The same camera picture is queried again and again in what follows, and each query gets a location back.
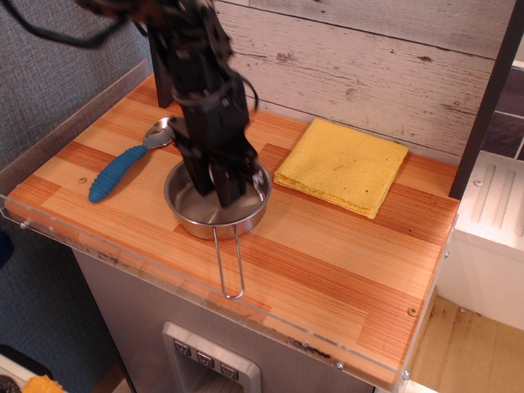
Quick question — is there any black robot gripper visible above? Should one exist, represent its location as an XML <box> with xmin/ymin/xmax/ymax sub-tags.
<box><xmin>173</xmin><ymin>79</ymin><xmax>257</xmax><ymax>207</ymax></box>

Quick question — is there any stainless steel pot with handle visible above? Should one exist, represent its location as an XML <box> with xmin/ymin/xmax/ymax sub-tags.
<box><xmin>164</xmin><ymin>161</ymin><xmax>273</xmax><ymax>300</ymax></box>

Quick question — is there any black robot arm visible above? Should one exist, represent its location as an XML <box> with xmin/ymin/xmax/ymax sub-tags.
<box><xmin>79</xmin><ymin>1</ymin><xmax>257</xmax><ymax>207</ymax></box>

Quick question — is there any folded yellow cloth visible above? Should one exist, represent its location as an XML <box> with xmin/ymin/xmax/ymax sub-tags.
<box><xmin>274</xmin><ymin>119</ymin><xmax>409</xmax><ymax>219</ymax></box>

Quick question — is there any silver toy fridge cabinet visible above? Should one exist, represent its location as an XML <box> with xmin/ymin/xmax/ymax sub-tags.
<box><xmin>74</xmin><ymin>251</ymin><xmax>374</xmax><ymax>392</ymax></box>

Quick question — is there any yellow object bottom left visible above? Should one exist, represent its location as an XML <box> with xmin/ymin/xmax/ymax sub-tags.
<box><xmin>21</xmin><ymin>376</ymin><xmax>65</xmax><ymax>393</ymax></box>

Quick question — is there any clear acrylic edge guard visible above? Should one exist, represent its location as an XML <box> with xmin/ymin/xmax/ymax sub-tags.
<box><xmin>6</xmin><ymin>186</ymin><xmax>458</xmax><ymax>391</ymax></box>

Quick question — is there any white toy sink counter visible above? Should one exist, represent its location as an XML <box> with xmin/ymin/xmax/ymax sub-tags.
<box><xmin>436</xmin><ymin>151</ymin><xmax>523</xmax><ymax>329</ymax></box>

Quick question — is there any blue handled metal spoon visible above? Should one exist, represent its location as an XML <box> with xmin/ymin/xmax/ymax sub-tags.
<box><xmin>88</xmin><ymin>117</ymin><xmax>174</xmax><ymax>203</ymax></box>

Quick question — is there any black cable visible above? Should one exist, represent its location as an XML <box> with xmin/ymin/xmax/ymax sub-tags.
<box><xmin>0</xmin><ymin>0</ymin><xmax>128</xmax><ymax>49</ymax></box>

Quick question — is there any dark vertical post right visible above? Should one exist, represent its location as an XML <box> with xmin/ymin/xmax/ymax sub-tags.
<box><xmin>449</xmin><ymin>0</ymin><xmax>523</xmax><ymax>200</ymax></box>

